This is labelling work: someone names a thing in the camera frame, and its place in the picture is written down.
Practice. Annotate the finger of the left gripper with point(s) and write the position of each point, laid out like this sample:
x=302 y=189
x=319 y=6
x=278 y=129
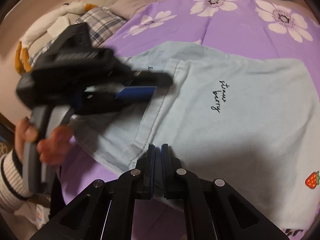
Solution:
x=141 y=78
x=136 y=93

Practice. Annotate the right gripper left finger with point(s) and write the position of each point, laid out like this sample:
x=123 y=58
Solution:
x=104 y=210

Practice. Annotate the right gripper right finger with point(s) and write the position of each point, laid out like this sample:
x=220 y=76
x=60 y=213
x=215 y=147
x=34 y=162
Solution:
x=213 y=209

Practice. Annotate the light blue strawberry pants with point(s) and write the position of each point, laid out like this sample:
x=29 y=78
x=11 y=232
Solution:
x=253 y=123

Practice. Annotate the striped sleeve left forearm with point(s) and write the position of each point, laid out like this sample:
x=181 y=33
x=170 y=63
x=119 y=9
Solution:
x=13 y=194

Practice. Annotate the person left hand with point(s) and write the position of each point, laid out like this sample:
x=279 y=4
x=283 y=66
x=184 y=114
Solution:
x=52 y=151

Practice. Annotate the white plush toy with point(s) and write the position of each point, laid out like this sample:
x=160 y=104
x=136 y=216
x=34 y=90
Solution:
x=52 y=23

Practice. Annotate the plaid pillow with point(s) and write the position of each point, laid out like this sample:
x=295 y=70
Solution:
x=102 y=25

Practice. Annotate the grey quilted blanket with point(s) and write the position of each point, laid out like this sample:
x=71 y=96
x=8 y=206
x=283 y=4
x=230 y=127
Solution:
x=145 y=1

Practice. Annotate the purple floral bed sheet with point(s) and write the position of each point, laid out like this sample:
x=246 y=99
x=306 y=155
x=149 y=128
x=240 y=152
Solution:
x=255 y=29

